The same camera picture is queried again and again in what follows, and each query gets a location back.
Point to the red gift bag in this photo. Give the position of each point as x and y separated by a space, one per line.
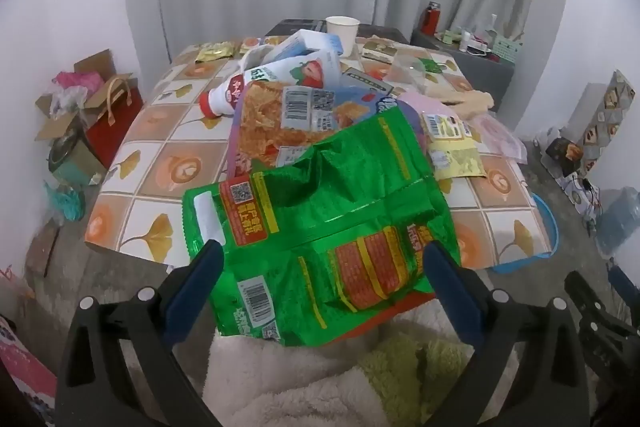
112 129

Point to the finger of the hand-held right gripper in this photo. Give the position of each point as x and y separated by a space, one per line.
622 284
587 302

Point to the teal box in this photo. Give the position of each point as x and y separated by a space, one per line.
75 159

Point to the beige crumpled wrapper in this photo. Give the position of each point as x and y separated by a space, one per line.
465 99

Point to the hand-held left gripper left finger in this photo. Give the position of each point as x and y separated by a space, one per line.
195 287

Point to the small white bottle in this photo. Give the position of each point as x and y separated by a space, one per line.
467 41

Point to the blue and white carton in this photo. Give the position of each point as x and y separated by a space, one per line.
300 43

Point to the orange chips snack bag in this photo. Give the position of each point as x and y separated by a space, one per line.
265 122

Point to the blue plastic bin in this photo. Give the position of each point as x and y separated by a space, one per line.
545 227

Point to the grey side table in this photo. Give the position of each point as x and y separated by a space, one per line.
480 77

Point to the pink bag in cardboard box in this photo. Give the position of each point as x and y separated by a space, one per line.
77 81

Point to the yellow and white snack packet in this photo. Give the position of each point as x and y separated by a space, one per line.
215 51

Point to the pink printed bag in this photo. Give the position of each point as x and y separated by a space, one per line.
25 362

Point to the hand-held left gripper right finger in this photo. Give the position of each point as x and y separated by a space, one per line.
450 297

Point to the teal plastic bag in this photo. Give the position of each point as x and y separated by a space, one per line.
65 202

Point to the red thermos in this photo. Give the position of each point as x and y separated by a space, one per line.
430 19

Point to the flat brown cardboard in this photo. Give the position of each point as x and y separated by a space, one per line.
42 247

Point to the olive green box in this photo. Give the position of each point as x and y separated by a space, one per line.
378 51

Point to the white fleece clothing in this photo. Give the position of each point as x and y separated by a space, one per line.
310 382

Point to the blue grey plastic bag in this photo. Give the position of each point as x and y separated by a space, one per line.
620 222

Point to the clear plastic cup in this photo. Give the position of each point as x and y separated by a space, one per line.
407 72

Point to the cardboard box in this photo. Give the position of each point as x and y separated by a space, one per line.
100 67

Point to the green tissue box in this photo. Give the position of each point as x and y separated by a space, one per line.
506 48

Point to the dark snack box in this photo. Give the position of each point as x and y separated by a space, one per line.
564 154

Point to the white strawberry milk bottle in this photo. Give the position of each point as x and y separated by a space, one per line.
280 74

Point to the pink plastic bag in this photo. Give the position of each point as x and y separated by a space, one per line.
500 137

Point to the white plastic bag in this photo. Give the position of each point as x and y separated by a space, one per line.
67 99

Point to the yellow barcode packet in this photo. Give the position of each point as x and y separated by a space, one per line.
455 157

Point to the white paper cup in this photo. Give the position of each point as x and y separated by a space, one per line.
342 34

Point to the cake print paper bag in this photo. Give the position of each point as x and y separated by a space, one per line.
605 117

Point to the large green snack bag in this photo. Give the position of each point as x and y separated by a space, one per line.
325 207

